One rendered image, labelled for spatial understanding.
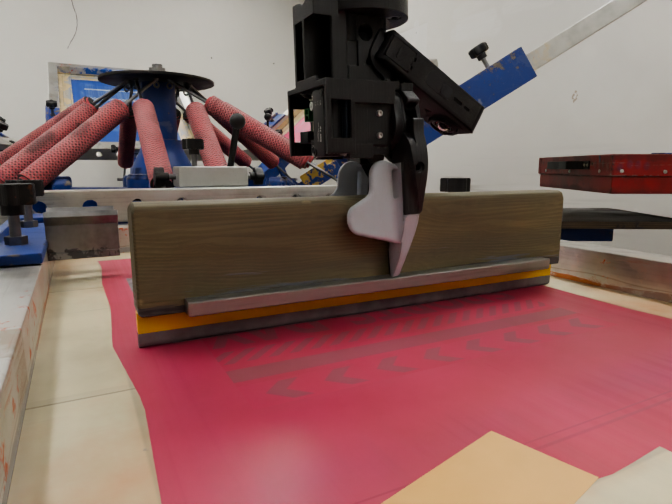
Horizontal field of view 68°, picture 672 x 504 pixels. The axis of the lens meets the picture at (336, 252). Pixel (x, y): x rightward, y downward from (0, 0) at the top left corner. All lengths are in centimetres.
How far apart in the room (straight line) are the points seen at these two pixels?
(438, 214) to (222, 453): 28
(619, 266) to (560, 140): 229
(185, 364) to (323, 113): 20
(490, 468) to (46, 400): 23
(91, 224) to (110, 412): 35
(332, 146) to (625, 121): 235
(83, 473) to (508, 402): 20
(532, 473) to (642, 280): 35
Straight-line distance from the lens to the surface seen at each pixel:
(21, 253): 52
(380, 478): 22
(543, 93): 294
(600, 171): 134
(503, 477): 23
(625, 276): 57
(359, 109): 38
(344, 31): 39
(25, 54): 484
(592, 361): 36
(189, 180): 91
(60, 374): 35
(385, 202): 39
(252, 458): 23
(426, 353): 34
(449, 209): 45
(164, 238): 34
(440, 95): 43
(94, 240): 61
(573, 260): 60
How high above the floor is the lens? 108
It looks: 10 degrees down
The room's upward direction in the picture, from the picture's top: straight up
